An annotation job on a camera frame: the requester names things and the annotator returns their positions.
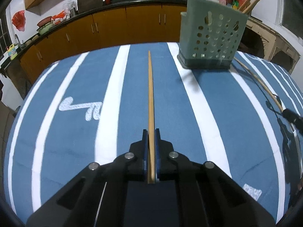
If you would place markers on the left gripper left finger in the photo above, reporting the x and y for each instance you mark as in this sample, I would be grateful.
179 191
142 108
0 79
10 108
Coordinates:
96 196

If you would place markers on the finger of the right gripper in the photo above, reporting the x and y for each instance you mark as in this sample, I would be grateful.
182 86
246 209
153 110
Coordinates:
294 118

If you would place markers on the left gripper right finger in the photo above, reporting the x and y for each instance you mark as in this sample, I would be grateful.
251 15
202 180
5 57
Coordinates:
206 195

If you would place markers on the beige carved side table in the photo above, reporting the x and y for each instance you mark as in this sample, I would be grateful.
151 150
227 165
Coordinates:
262 41

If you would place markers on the right window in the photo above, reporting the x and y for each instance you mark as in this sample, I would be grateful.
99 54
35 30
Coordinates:
292 16

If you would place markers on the window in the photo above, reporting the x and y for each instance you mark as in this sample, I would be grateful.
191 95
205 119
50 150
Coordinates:
5 39
292 16

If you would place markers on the green perforated utensil holder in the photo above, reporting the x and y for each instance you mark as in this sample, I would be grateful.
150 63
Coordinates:
210 35

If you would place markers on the yellow detergent bottle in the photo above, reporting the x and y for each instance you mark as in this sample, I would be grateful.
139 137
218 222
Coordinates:
12 51

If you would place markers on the green enamel basin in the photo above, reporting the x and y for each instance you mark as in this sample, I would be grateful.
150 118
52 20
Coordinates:
44 29

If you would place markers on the lower wooden cabinets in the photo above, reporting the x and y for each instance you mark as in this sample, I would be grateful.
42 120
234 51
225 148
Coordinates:
115 27

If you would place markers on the left window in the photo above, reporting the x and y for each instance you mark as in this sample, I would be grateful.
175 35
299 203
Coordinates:
5 39

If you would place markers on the red bowl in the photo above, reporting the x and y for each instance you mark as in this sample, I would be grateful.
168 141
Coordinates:
44 21

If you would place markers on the glass jar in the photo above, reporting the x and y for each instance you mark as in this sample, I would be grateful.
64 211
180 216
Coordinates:
70 8

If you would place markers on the dark wooden cutting board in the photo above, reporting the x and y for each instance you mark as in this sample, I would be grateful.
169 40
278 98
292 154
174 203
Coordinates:
86 5

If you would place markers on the red plastic bag on wall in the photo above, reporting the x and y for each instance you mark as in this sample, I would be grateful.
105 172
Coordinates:
19 20

